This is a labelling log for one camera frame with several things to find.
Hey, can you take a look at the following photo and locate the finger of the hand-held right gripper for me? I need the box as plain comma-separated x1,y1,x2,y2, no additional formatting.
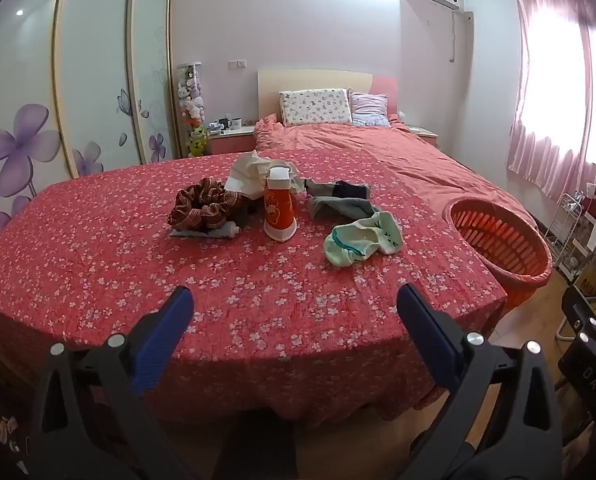
560,287,596,346

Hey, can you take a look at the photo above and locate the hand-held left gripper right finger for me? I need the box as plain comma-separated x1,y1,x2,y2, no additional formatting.
397,284,564,480

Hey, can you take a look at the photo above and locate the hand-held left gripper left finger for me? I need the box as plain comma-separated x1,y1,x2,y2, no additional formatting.
28,286,199,480

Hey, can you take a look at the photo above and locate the orange plastic basket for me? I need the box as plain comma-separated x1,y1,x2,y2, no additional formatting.
443,197,554,311

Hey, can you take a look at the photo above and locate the grey squeezed tube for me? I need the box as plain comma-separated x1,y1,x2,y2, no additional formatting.
170,222,241,240

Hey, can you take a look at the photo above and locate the light green sock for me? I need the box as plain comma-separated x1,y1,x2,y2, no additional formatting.
324,224,379,268
370,211,403,255

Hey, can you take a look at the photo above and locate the white cloth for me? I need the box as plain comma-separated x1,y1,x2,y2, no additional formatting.
225,151,303,201

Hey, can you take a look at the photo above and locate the brown cardboard box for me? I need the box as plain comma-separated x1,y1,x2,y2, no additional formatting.
573,260,596,306

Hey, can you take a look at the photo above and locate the red floral tablecloth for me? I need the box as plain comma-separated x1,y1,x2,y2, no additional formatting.
0,147,509,426

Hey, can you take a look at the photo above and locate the brown plaid scrunchie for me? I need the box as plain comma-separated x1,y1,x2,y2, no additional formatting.
168,178,243,231

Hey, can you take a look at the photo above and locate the grey sock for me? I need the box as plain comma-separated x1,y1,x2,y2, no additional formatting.
306,196,383,221

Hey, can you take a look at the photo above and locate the dark navy sock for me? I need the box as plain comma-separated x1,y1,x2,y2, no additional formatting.
304,178,372,201

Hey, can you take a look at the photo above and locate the red and white bottle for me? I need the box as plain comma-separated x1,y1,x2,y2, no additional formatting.
264,165,299,242

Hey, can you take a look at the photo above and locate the salmon red duvet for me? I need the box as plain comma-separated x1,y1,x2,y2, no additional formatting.
253,115,539,241

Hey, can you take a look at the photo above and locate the green plush toy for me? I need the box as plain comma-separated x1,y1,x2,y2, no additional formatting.
187,122,209,157

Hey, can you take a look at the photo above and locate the pink and white nightstand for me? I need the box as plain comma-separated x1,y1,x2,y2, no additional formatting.
408,125,439,148
206,127,257,156

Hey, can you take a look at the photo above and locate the pink curtain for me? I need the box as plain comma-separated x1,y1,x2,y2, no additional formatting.
505,0,596,201

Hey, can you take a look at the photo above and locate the pink striped pillow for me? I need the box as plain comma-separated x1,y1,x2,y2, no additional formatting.
348,90,393,128

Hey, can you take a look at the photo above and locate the white floral pillow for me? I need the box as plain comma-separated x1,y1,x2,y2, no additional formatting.
279,88,353,127

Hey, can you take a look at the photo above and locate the wardrobe with purple flower doors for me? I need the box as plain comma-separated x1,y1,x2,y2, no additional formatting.
0,0,179,261

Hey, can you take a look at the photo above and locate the beige and pink headboard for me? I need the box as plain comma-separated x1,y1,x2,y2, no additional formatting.
258,69,399,121

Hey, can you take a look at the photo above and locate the white air conditioner pipe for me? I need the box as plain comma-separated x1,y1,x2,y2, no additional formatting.
449,9,475,64

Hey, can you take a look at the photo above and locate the white wire rack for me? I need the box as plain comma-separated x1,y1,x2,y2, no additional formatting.
545,191,596,281

